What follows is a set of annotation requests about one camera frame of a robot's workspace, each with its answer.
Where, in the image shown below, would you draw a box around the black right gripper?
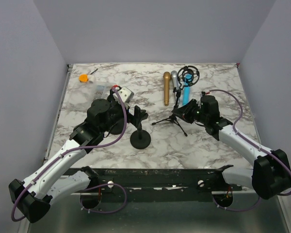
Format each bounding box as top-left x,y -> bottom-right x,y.
173,98 -> 209,124

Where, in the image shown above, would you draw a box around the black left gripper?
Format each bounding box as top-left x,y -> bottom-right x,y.
100,91 -> 146,133

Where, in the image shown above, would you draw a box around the black round-base microphone stand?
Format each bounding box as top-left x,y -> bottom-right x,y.
130,113 -> 151,150

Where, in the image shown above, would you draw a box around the black stand holding gold microphone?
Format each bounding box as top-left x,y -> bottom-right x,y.
109,121 -> 124,135

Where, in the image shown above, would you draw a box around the blue foam-head microphone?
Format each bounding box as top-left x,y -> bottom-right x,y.
182,74 -> 192,106

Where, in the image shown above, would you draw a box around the black tripod shock-mount stand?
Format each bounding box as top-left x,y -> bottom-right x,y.
151,66 -> 200,138

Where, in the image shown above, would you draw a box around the silver mesh-head microphone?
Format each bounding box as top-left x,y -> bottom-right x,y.
171,70 -> 179,89

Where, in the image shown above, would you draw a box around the gold microphone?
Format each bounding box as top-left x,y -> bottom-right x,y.
163,71 -> 171,106

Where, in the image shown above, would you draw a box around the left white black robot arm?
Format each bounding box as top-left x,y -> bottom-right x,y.
8,99 -> 148,223

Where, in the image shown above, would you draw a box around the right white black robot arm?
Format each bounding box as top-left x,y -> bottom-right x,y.
172,95 -> 291,200

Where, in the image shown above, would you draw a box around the orange round cap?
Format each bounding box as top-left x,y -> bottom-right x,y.
79,74 -> 89,83

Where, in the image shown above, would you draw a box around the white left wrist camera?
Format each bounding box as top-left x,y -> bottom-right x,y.
109,85 -> 134,104

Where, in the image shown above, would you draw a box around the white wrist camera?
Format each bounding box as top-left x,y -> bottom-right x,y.
109,85 -> 134,104
201,90 -> 210,97

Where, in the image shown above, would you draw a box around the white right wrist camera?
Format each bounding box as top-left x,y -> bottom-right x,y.
201,90 -> 210,97

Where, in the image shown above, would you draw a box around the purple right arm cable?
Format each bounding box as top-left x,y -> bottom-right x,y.
207,89 -> 291,212

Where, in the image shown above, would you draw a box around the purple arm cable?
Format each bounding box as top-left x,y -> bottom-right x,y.
11,87 -> 128,222
207,89 -> 291,212

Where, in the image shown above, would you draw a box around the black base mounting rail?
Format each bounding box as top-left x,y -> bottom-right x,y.
80,167 -> 242,203

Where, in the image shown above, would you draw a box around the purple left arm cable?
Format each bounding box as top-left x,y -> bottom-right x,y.
11,87 -> 128,222

